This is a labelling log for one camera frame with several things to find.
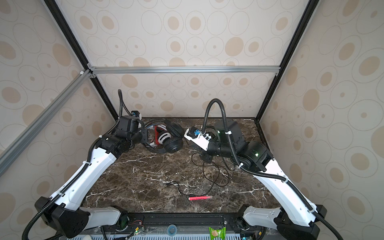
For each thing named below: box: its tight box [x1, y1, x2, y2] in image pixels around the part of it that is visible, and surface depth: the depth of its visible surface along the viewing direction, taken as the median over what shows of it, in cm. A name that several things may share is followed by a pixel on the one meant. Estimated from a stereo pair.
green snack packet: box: [208, 226, 227, 240], surface depth 71 cm
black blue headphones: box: [145, 119, 185, 154], surface depth 75 cm
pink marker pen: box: [188, 195, 213, 201], surface depth 83 cm
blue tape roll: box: [167, 224, 178, 237], surface depth 73 cm
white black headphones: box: [157, 124, 172, 145], surface depth 101 cm
